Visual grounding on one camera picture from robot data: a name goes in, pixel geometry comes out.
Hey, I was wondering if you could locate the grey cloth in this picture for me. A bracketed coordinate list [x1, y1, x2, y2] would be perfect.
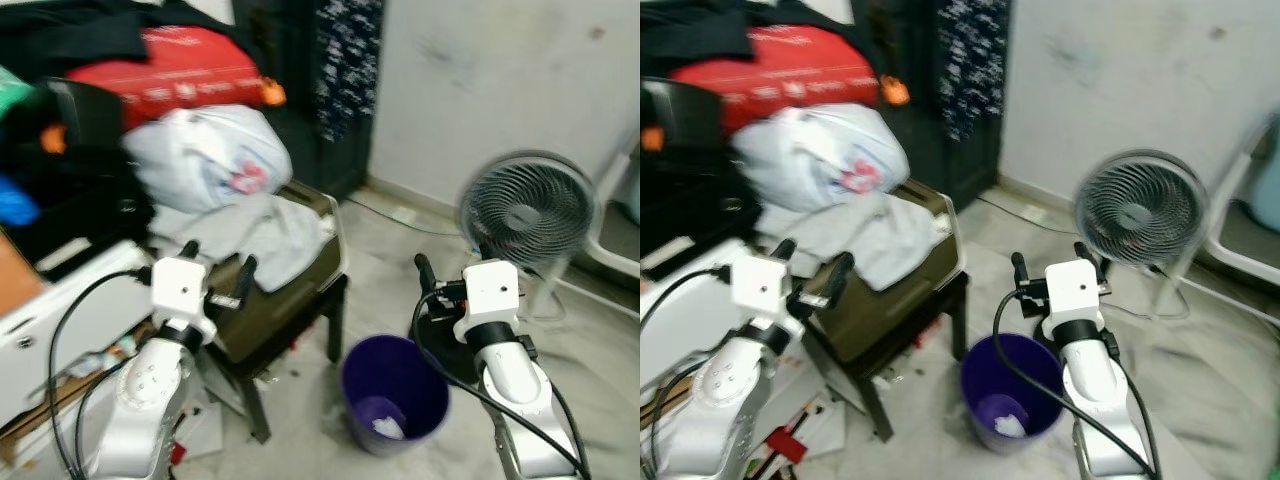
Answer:
[150, 193, 336, 293]
[770, 193, 951, 291]

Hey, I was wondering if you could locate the dark olive chair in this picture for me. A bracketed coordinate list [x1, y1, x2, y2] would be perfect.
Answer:
[800, 180, 969, 441]
[205, 180, 349, 444]

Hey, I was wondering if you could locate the grey round floor fan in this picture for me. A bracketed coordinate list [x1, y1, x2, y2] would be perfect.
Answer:
[1073, 150, 1211, 321]
[458, 150, 599, 321]

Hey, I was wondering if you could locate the purple waste bin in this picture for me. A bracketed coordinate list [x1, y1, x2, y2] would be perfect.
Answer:
[960, 333, 1066, 456]
[341, 335, 451, 458]

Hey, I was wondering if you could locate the black bag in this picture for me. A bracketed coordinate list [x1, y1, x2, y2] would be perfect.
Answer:
[0, 80, 156, 281]
[640, 80, 766, 276]

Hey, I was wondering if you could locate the white plastic bag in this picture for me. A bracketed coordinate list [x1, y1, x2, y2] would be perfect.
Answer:
[122, 105, 293, 214]
[732, 105, 911, 213]

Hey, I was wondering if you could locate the white storage box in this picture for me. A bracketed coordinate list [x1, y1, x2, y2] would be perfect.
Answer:
[0, 240, 156, 426]
[640, 238, 751, 401]

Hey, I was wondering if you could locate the white plastic chair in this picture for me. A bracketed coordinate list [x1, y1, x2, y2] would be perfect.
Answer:
[1205, 110, 1280, 296]
[590, 130, 641, 291]

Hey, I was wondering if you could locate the black wardrobe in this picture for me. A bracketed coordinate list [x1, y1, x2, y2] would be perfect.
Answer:
[232, 0, 376, 201]
[850, 0, 1006, 211]

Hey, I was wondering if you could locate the blue cloth item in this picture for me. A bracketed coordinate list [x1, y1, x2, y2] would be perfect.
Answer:
[0, 175, 41, 226]

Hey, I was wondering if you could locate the dark white-patterned hanging cloth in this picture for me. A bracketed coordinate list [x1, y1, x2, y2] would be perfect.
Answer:
[315, 0, 386, 141]
[938, 0, 1013, 141]

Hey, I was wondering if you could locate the black folded garment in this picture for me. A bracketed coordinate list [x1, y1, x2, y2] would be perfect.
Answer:
[0, 0, 236, 86]
[640, 0, 861, 81]

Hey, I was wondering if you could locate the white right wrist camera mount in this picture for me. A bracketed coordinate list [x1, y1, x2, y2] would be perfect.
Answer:
[453, 260, 521, 346]
[1042, 260, 1106, 341]

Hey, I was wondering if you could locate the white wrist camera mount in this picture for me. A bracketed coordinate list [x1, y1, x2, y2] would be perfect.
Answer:
[1042, 260, 1106, 341]
[453, 260, 521, 346]
[150, 256, 216, 346]
[730, 255, 801, 346]

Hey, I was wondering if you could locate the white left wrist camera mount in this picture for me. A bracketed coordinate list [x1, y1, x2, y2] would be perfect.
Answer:
[150, 256, 216, 346]
[730, 255, 801, 346]

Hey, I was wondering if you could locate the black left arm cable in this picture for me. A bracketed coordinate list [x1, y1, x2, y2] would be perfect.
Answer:
[48, 270, 156, 480]
[640, 265, 736, 480]

